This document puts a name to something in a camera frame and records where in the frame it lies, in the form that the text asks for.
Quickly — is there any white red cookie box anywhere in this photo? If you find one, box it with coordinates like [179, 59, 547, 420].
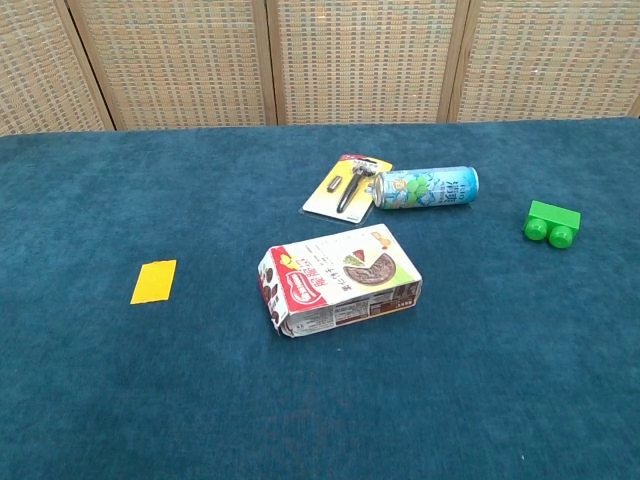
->
[257, 223, 424, 339]

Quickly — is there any razor in blister pack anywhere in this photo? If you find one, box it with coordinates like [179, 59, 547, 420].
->
[301, 153, 395, 226]

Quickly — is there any light blue drink can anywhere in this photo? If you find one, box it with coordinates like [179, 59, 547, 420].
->
[372, 165, 480, 211]

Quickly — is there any woven rattan screen panel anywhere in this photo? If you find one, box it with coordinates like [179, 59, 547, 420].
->
[252, 0, 472, 126]
[53, 0, 279, 132]
[0, 0, 117, 137]
[437, 0, 640, 124]

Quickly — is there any blue felt table cover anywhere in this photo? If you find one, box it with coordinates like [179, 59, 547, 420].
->
[0, 117, 640, 480]

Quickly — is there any green toy building block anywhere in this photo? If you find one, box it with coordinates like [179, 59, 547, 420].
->
[522, 199, 582, 249]

